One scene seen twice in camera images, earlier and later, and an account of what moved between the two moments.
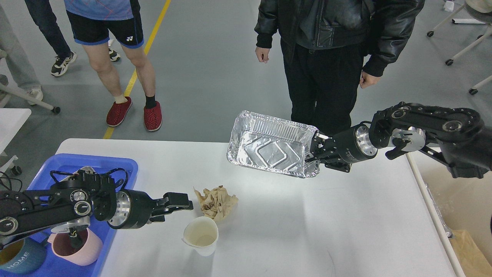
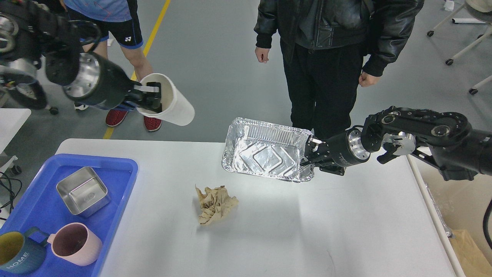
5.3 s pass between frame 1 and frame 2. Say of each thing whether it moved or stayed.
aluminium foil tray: moved
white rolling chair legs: stayed
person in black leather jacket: stayed
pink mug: stayed
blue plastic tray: stayed
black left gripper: moved
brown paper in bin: stayed
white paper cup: moved
